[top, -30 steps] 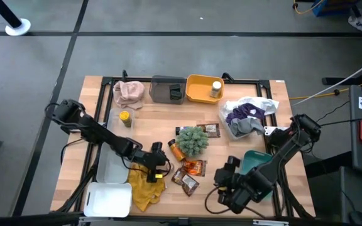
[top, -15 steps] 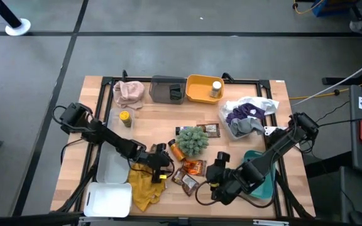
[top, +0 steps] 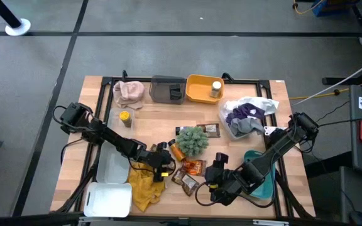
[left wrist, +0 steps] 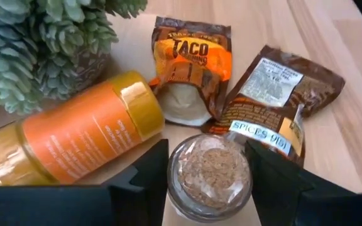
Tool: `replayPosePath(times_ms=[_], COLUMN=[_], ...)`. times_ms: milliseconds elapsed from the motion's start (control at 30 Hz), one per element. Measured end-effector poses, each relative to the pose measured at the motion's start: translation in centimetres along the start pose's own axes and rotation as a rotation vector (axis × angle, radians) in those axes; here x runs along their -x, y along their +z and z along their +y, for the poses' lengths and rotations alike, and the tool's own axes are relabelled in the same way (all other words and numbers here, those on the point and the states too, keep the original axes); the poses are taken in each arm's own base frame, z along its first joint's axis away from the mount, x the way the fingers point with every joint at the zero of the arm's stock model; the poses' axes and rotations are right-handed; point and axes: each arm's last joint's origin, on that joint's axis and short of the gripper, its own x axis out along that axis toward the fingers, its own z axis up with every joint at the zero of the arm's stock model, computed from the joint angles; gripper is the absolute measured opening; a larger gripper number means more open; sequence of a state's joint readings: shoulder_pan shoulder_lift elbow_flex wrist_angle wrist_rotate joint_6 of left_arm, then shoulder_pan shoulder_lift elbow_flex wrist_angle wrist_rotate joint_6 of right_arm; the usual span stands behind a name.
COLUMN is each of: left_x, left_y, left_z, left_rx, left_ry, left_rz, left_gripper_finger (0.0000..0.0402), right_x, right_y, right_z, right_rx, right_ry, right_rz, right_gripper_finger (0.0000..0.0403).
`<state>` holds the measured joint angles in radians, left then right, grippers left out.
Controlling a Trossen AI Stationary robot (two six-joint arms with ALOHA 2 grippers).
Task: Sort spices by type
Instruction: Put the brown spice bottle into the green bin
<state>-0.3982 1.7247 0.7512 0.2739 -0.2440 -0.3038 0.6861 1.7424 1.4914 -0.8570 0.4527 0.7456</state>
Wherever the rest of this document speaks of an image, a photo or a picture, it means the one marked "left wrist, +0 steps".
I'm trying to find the clear glass spice jar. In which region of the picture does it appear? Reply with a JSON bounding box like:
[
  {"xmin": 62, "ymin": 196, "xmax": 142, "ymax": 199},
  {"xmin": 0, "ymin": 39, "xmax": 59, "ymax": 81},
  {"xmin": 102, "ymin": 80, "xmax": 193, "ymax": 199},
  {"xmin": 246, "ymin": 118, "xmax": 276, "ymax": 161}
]
[{"xmin": 167, "ymin": 133, "xmax": 253, "ymax": 223}]

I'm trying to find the brown taco seasoning packet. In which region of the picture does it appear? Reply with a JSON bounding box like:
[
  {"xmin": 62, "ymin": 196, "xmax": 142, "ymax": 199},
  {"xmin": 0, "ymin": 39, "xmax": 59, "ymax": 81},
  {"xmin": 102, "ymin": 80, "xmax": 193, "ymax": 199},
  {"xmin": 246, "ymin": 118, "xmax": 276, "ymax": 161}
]
[
  {"xmin": 149, "ymin": 16, "xmax": 233, "ymax": 127},
  {"xmin": 201, "ymin": 45, "xmax": 346, "ymax": 167}
]

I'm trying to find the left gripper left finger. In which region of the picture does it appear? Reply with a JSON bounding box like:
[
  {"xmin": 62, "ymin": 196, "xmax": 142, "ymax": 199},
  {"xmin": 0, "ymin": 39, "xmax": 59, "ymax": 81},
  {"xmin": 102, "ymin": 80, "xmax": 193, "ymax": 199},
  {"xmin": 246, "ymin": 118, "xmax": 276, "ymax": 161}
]
[{"xmin": 0, "ymin": 139, "xmax": 170, "ymax": 226}]

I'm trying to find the green succulent potted plant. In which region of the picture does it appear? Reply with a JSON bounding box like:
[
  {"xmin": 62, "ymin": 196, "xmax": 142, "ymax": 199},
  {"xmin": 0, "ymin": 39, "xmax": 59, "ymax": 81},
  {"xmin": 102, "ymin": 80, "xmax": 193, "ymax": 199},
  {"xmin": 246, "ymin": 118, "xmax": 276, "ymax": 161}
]
[{"xmin": 0, "ymin": 0, "xmax": 149, "ymax": 116}]

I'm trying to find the orange label spice jar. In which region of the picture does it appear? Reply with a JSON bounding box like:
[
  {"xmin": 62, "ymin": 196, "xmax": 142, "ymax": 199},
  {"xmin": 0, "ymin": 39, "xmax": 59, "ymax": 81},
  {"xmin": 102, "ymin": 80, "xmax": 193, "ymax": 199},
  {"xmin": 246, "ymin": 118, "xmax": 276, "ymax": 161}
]
[{"xmin": 0, "ymin": 70, "xmax": 165, "ymax": 186}]

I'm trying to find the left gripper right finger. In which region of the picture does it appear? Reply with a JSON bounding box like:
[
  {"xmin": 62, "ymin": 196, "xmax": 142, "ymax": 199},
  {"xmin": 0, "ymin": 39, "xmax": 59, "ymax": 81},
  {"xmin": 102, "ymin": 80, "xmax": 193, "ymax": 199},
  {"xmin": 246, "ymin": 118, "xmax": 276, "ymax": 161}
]
[{"xmin": 245, "ymin": 140, "xmax": 362, "ymax": 226}]

